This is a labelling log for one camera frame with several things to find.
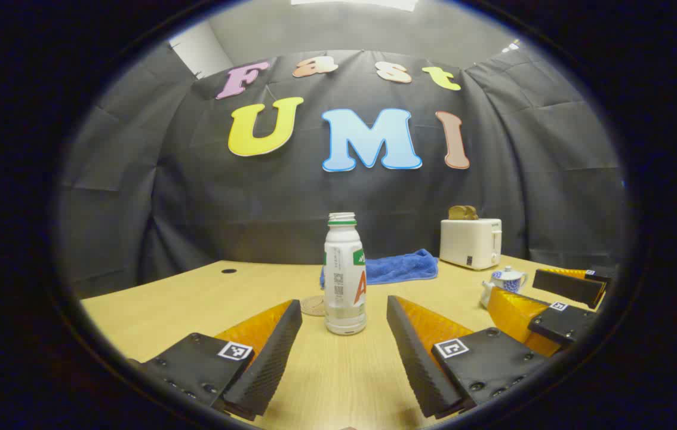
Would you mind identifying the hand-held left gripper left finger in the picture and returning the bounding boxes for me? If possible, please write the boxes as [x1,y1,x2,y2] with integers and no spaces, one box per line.
[130,299,304,422]

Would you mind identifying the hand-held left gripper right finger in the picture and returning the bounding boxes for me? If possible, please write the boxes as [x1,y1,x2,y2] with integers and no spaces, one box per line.
[386,295,554,419]

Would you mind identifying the white blue-patterned teacup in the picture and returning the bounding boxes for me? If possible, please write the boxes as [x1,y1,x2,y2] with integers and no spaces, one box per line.
[481,275,528,309]

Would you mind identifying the round brown coaster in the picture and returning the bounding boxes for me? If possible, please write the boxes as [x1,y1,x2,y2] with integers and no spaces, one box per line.
[300,295,327,317]

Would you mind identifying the white plastic water bottle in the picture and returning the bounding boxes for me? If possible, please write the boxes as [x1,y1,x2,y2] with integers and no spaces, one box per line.
[324,212,368,336]

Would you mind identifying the blue towel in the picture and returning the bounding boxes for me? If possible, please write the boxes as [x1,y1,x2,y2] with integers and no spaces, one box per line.
[319,248,439,288]

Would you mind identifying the white toaster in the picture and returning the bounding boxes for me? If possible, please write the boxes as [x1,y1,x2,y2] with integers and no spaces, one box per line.
[439,218,503,271]

